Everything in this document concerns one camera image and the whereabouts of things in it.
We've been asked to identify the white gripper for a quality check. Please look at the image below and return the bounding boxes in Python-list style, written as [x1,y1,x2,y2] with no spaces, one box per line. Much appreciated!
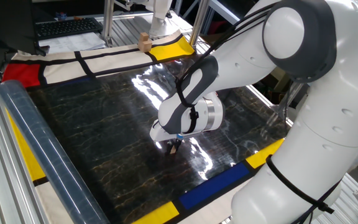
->
[149,119,183,156]

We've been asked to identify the colour block patterned cloth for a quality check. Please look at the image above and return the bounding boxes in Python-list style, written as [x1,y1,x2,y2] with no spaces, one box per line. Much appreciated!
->
[1,29,285,224]

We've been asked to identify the black marble vinyl sheet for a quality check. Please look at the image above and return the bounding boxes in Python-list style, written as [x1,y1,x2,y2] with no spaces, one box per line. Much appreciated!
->
[0,52,291,224]

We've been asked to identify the stacked wooden blocks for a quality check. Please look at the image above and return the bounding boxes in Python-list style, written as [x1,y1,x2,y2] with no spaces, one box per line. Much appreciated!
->
[137,32,153,53]

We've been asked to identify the white paper sheets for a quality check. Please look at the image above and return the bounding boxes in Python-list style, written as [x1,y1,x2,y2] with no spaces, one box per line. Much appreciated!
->
[39,32,107,54]

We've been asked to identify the black keyboard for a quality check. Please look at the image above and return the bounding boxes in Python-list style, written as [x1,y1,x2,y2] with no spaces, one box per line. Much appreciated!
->
[35,17,104,41]

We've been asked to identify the grey camera with blue cap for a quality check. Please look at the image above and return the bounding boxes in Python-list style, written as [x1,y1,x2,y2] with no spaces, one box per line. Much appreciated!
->
[175,132,203,140]

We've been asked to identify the aluminium frame brace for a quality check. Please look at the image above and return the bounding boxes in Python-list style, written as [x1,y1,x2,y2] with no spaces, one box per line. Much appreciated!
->
[270,80,304,121]

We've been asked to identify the aluminium frame post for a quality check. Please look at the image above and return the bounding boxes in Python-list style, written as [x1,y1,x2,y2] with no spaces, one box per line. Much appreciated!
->
[188,0,211,47]
[103,0,115,48]

